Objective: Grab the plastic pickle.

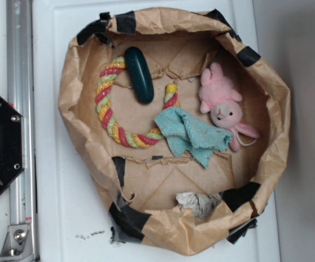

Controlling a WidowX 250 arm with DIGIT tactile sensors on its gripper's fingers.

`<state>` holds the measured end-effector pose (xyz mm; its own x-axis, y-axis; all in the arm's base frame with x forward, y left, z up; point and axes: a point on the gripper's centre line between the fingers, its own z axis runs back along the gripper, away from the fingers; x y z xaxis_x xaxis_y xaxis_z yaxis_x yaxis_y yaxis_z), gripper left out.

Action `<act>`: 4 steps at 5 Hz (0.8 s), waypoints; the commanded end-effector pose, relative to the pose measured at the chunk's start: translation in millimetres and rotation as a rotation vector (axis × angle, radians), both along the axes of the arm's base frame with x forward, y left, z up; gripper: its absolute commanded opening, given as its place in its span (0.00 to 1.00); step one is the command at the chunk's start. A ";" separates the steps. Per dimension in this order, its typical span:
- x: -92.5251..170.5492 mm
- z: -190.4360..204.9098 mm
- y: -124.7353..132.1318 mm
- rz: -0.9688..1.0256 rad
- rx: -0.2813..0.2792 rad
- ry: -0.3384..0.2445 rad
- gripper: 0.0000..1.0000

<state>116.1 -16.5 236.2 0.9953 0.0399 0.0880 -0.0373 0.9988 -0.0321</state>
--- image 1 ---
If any dark green plastic pickle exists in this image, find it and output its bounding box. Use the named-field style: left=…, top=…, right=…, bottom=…
left=124, top=47, right=154, bottom=104

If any teal terry cloth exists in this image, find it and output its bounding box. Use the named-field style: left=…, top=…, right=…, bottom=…
left=154, top=106, right=233, bottom=169

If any brown paper bag bin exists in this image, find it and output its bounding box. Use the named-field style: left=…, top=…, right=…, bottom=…
left=58, top=8, right=290, bottom=255

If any pink plush lamb toy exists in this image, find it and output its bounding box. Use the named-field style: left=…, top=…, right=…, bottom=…
left=198, top=62, right=260, bottom=152

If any crumpled grey white rag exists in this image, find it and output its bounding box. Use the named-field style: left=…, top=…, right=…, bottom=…
left=176, top=192, right=222, bottom=219

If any multicolour rope ring toy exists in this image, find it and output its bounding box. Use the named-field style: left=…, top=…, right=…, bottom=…
left=95, top=55, right=165, bottom=148

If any aluminium extrusion rail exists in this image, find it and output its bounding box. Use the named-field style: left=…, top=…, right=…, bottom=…
left=6, top=1, right=40, bottom=261

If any metal corner bracket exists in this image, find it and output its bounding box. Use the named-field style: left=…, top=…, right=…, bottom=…
left=0, top=224, right=33, bottom=261

